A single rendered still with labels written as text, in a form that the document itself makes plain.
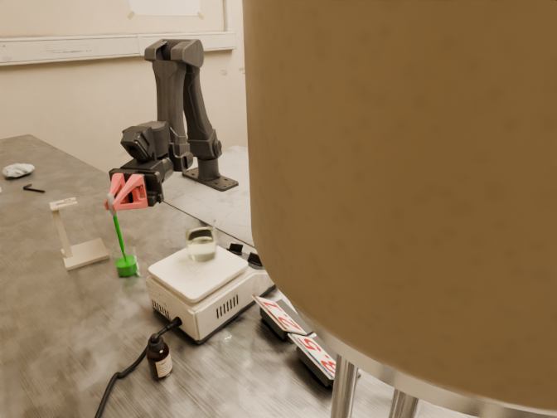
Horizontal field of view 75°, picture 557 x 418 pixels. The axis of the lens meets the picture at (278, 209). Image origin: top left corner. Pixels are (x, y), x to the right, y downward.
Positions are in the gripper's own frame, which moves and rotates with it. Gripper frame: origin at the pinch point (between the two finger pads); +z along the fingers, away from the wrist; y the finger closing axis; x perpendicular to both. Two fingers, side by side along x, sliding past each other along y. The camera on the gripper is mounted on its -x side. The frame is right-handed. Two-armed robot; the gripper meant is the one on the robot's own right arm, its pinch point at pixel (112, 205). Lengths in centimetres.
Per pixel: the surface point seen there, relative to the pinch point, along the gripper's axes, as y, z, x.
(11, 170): -60, -37, 12
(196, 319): 20.6, 15.0, 9.4
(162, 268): 12.8, 8.7, 5.8
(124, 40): -66, -123, -20
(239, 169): 7, -57, 15
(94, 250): -10.1, -4.6, 13.9
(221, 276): 22.9, 9.0, 5.8
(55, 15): -84, -102, -31
